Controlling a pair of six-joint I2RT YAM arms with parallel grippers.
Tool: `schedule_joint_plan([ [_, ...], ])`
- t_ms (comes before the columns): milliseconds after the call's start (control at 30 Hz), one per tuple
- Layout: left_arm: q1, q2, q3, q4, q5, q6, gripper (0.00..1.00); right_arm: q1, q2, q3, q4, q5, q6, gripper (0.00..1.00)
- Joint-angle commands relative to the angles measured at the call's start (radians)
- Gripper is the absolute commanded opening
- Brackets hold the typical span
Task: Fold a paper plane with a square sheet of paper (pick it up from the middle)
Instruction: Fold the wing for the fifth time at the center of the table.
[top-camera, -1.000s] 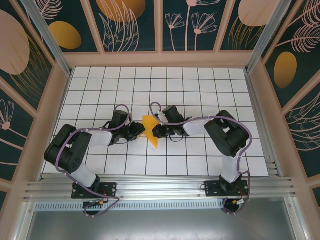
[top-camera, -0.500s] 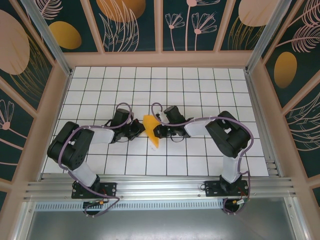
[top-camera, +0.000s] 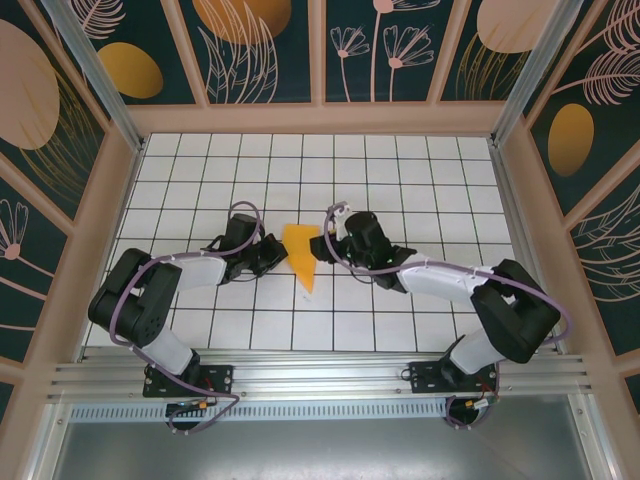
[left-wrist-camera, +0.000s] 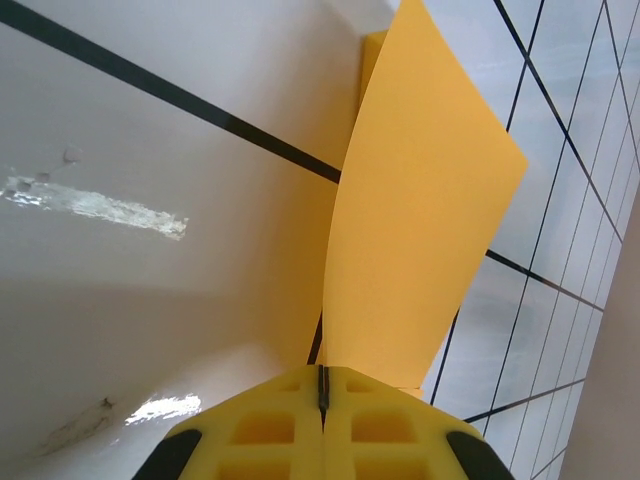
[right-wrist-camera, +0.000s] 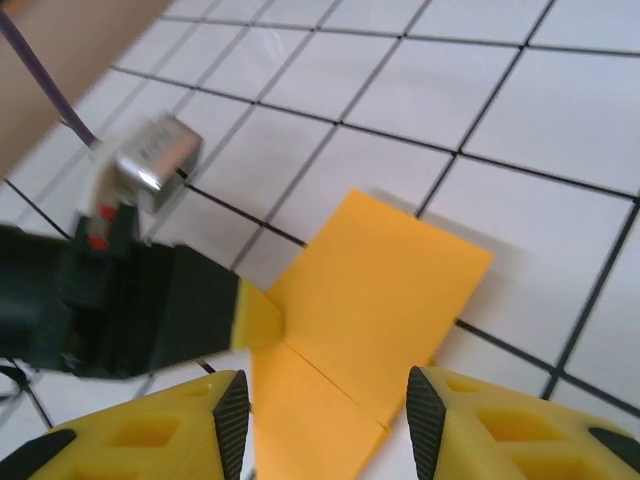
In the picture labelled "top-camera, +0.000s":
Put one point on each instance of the white grid-lined mat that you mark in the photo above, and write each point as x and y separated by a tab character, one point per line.
425	165

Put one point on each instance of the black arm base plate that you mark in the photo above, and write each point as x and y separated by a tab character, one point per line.
425	380
220	377

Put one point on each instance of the aluminium mounting rail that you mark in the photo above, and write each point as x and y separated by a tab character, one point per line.
320	370

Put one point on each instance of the yellow paper sheet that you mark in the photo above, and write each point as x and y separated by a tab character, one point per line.
300	260

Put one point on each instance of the aluminium corner post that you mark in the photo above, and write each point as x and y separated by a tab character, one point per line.
100	85
530	75

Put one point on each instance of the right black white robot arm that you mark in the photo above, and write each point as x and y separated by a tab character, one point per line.
520	320

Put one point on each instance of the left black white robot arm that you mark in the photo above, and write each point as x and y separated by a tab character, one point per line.
130	310

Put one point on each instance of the aluminium side rail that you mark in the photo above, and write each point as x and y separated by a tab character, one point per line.
520	250

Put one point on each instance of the grey metal panel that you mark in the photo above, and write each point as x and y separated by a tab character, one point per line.
320	450

